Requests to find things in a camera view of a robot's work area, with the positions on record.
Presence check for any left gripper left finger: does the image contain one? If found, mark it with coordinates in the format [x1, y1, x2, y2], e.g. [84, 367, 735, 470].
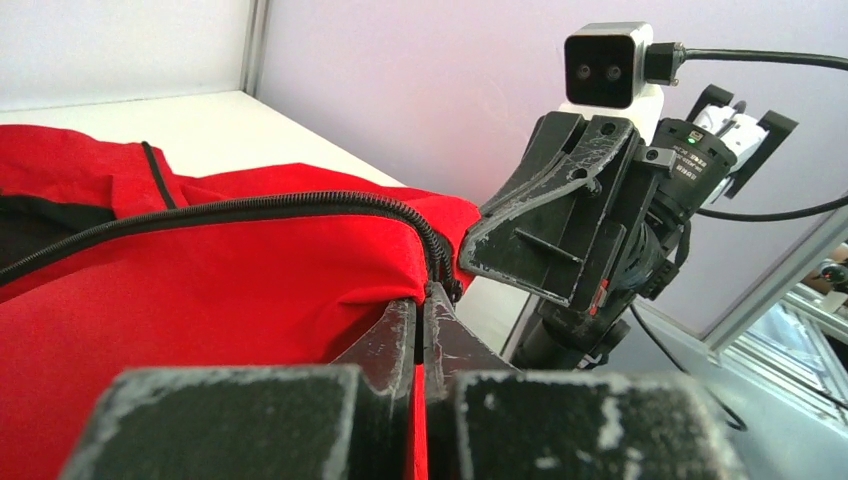
[61, 300, 416, 479]

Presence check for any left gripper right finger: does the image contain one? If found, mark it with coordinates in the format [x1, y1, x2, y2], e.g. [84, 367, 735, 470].
[422, 283, 749, 479]

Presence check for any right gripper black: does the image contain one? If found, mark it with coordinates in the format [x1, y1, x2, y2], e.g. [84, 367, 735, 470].
[458, 112, 690, 370]

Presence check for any red jacket black lining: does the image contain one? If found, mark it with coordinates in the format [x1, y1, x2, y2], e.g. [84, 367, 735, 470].
[1, 125, 480, 479]

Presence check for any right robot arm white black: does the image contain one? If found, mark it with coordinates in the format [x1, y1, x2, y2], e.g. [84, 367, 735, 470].
[459, 85, 796, 370]

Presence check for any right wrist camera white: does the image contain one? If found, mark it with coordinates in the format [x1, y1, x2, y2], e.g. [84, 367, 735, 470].
[559, 22, 664, 144]

